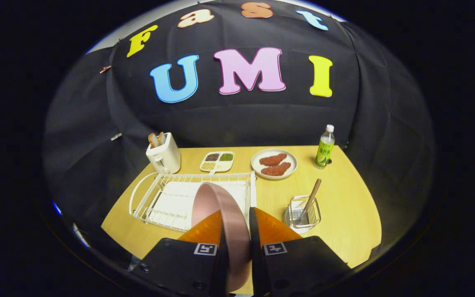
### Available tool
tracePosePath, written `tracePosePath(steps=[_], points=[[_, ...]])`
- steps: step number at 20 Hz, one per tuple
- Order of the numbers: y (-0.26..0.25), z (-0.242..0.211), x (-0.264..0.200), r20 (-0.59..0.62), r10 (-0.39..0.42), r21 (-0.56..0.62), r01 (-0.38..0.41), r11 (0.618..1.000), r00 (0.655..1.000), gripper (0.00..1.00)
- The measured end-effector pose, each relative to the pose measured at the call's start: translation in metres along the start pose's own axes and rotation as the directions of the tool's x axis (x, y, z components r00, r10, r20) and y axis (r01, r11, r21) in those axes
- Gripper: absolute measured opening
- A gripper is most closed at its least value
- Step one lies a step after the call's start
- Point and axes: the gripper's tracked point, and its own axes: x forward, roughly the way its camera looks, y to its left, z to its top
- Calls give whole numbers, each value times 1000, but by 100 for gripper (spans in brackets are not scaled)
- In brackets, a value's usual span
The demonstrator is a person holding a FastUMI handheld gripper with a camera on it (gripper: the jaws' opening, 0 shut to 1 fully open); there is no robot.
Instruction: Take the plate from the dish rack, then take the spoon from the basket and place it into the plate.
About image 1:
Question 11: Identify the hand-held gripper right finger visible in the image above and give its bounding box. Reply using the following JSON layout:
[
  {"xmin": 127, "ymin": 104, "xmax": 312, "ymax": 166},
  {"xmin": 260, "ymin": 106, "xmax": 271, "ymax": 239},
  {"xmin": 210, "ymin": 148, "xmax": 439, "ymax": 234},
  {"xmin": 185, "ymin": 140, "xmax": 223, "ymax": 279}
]
[{"xmin": 249, "ymin": 207, "xmax": 351, "ymax": 297}]

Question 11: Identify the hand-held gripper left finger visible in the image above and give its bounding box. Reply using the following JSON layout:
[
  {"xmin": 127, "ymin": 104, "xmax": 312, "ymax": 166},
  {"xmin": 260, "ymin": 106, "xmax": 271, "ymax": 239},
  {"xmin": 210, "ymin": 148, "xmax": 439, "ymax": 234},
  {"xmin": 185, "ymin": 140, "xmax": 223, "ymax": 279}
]
[{"xmin": 128, "ymin": 210, "xmax": 230, "ymax": 297}]

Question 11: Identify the pink plate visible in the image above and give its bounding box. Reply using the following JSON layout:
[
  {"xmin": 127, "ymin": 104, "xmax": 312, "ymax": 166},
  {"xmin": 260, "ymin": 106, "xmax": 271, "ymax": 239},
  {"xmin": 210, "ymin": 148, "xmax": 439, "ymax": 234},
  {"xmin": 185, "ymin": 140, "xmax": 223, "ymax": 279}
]
[{"xmin": 191, "ymin": 182, "xmax": 251, "ymax": 292}]

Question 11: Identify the metal wire basket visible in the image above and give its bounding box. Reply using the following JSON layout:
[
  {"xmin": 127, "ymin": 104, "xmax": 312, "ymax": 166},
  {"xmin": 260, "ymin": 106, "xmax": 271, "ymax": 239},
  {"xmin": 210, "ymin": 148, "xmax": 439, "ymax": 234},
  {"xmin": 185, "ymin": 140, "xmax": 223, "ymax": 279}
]
[{"xmin": 285, "ymin": 195, "xmax": 322, "ymax": 234}]

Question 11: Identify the white wire dish rack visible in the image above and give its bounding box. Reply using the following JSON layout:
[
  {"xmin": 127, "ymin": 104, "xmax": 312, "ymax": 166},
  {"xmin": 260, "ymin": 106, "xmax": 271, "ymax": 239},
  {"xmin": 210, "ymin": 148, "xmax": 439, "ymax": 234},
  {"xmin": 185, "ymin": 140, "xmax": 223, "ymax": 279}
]
[{"xmin": 129, "ymin": 171, "xmax": 257, "ymax": 232}]

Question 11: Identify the wooden spoon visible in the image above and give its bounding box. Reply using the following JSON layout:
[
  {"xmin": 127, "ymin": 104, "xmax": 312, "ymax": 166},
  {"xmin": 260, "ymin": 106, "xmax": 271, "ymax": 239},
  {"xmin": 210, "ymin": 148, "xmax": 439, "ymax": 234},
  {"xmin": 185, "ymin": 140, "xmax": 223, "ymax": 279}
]
[{"xmin": 299, "ymin": 179, "xmax": 322, "ymax": 221}]

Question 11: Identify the white divided grain dish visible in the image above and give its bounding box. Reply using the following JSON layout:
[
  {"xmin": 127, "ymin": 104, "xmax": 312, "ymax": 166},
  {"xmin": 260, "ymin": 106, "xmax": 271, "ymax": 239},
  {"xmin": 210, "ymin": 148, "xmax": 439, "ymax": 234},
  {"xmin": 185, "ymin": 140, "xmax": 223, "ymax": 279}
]
[{"xmin": 200, "ymin": 151, "xmax": 235, "ymax": 174}]

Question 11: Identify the beige plate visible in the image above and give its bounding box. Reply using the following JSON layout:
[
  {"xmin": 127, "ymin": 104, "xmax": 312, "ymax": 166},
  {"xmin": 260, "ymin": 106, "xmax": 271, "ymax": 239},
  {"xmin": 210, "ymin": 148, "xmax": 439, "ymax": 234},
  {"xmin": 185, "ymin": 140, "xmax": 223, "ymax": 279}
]
[{"xmin": 251, "ymin": 148, "xmax": 298, "ymax": 180}]

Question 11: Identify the white drip tray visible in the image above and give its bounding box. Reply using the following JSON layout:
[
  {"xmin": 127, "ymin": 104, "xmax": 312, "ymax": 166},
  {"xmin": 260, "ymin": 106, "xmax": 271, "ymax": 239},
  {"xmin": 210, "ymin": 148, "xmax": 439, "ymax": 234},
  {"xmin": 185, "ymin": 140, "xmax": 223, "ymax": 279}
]
[{"xmin": 149, "ymin": 181, "xmax": 249, "ymax": 229}]

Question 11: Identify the red meat steak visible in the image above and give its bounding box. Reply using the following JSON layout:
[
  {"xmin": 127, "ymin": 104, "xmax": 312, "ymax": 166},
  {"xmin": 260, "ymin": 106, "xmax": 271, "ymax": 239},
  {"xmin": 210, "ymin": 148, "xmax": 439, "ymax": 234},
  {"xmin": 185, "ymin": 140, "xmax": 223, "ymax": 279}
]
[
  {"xmin": 259, "ymin": 153, "xmax": 287, "ymax": 166},
  {"xmin": 261, "ymin": 162, "xmax": 292, "ymax": 177}
]

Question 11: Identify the white toaster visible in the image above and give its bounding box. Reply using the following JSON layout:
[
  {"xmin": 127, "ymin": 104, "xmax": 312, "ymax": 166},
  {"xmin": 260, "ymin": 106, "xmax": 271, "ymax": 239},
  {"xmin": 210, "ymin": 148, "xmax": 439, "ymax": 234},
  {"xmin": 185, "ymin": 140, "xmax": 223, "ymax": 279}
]
[{"xmin": 146, "ymin": 132, "xmax": 181, "ymax": 174}]

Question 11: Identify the green label drink bottle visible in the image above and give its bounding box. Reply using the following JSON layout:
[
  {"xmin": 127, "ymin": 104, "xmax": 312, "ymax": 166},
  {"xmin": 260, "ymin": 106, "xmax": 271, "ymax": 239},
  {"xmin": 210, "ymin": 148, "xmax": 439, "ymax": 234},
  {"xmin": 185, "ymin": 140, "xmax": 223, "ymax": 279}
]
[{"xmin": 314, "ymin": 125, "xmax": 336, "ymax": 169}]

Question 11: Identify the black backdrop cloth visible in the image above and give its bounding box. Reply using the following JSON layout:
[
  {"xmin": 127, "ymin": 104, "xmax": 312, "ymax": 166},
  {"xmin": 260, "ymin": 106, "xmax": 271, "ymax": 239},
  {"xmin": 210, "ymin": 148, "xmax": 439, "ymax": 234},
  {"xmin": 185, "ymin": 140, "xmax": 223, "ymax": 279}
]
[{"xmin": 44, "ymin": 0, "xmax": 434, "ymax": 264}]

